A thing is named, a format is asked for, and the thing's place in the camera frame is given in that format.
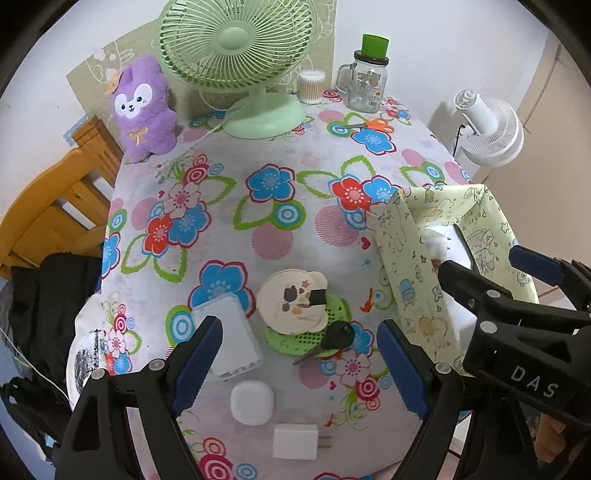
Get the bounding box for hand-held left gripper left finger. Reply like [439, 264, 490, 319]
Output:
[55, 316, 223, 480]

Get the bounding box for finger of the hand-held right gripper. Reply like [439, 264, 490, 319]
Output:
[509, 246, 591, 319]
[436, 260, 541, 324]

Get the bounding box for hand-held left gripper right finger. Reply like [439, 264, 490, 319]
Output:
[376, 319, 539, 480]

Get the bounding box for white power bank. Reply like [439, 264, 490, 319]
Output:
[190, 294, 264, 380]

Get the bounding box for yellow cartoon print storage box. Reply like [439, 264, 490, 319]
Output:
[367, 185, 541, 377]

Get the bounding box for white round case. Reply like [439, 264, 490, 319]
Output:
[230, 379, 276, 425]

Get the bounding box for round cream cartoon compact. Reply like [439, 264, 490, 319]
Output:
[256, 270, 331, 335]

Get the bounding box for white charger plug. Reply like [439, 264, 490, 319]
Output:
[272, 424, 333, 461]

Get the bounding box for person's right hand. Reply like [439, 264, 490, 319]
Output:
[538, 413, 568, 467]

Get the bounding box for white crumpled tissue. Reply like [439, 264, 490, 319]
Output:
[422, 226, 451, 257]

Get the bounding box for black car key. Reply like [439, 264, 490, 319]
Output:
[292, 320, 356, 365]

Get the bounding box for green panda speaker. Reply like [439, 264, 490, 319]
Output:
[264, 295, 354, 357]

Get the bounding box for white cloth with black print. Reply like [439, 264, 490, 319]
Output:
[66, 293, 112, 409]

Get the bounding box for beige door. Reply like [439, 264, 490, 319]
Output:
[475, 32, 591, 296]

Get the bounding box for white clip fan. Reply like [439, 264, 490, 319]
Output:
[452, 89, 525, 168]

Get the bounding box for black jacket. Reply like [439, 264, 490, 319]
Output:
[0, 253, 105, 462]

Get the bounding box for floral tablecloth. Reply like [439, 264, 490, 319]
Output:
[67, 90, 490, 480]

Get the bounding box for glass mug with green lid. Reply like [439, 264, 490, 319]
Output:
[335, 34, 391, 113]

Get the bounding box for wooden chair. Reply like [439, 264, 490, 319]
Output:
[0, 115, 125, 280]

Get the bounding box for purple plush bunny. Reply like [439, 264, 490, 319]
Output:
[105, 55, 178, 163]

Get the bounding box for cotton swab container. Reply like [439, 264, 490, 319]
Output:
[298, 69, 326, 106]

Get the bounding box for green desk fan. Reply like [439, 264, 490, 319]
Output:
[157, 0, 319, 139]

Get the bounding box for thin white cable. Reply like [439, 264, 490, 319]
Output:
[0, 323, 70, 398]

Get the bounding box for orange handled scissors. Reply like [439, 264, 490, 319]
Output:
[342, 117, 395, 134]

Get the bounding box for white fan power cord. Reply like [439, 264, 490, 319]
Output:
[157, 117, 232, 167]

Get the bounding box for blue wall tape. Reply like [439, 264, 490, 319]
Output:
[61, 114, 88, 141]

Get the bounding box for beige cartoon wall poster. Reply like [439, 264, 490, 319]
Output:
[67, 0, 334, 121]

